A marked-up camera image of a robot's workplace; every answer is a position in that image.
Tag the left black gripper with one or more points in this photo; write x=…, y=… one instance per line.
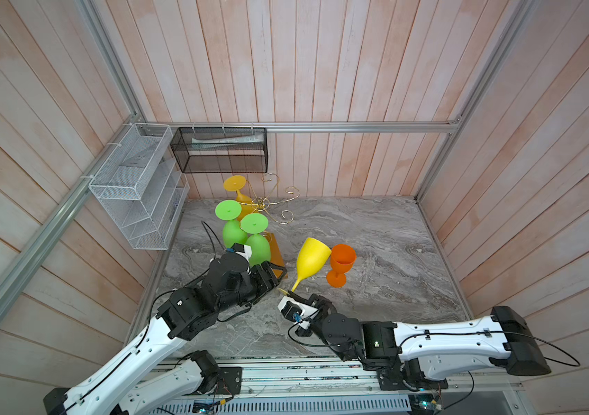
x=265, y=285

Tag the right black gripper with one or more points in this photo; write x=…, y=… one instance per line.
x=322, y=305

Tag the orange wine glass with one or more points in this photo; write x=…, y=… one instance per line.
x=342, y=260

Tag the green wine glass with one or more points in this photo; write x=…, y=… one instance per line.
x=229, y=212
x=254, y=225

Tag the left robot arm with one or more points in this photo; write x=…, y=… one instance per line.
x=229, y=281

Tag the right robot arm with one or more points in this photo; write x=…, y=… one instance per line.
x=420, y=356

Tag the amber yellow wine glass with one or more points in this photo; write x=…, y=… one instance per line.
x=236, y=184

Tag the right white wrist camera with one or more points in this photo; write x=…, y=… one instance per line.
x=297, y=312

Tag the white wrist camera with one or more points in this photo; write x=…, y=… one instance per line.
x=297, y=312
x=242, y=250

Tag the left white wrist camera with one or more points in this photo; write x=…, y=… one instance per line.
x=242, y=250

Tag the gold wire wine glass rack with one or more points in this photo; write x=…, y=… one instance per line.
x=276, y=212

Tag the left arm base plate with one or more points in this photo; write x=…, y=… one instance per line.
x=223, y=380

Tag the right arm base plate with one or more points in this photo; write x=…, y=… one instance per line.
x=409, y=376

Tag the black mesh wall basket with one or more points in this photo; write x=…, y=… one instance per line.
x=221, y=150

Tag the white mesh wall shelf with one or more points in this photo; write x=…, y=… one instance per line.
x=138, y=185

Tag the aluminium frame rail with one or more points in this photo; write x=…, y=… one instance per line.
x=323, y=127

